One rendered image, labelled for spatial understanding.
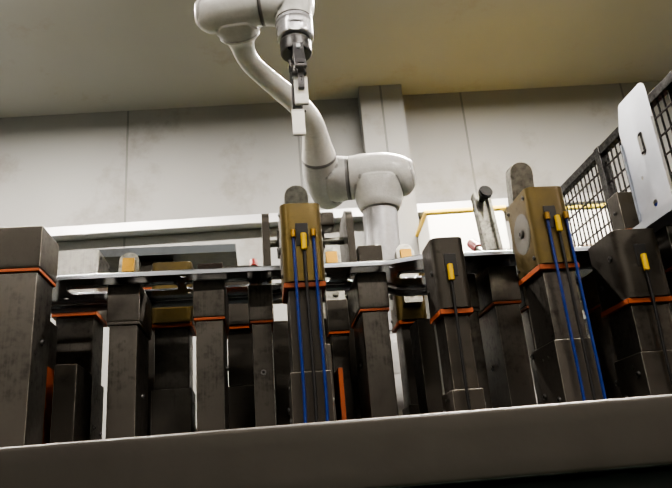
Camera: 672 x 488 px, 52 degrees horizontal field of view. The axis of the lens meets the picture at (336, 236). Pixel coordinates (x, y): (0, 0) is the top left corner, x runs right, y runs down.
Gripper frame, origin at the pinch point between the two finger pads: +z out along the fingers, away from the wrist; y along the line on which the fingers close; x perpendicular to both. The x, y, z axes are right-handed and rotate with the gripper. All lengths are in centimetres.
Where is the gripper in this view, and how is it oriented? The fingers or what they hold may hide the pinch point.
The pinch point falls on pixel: (300, 116)
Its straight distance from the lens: 158.1
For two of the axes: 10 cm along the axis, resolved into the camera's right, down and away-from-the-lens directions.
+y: 0.9, -3.5, -9.3
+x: 9.9, -0.4, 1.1
